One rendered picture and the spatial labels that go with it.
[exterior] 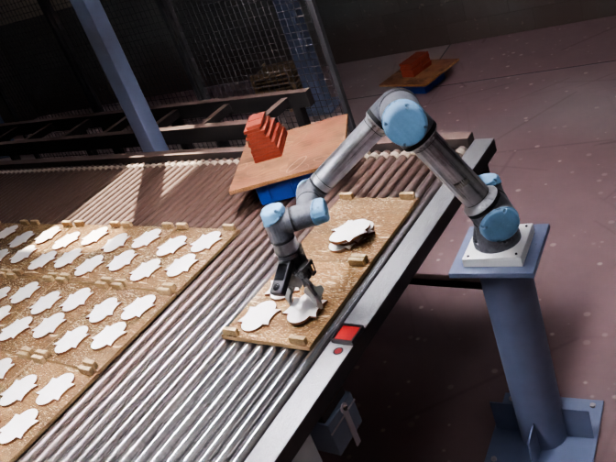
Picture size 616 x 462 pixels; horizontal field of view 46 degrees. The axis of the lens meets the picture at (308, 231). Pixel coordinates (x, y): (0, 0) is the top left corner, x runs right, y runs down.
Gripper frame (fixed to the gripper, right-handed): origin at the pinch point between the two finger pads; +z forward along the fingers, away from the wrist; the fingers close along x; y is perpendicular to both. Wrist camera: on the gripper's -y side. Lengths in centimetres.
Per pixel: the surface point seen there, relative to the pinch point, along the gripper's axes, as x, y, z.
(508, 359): -43, 40, 50
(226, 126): 125, 126, -9
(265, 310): 15.3, -1.7, 1.2
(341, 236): 4.4, 34.8, -3.6
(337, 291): -5.0, 11.7, 2.0
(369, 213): 6, 57, 1
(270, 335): 7.0, -11.4, 2.4
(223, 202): 89, 69, 3
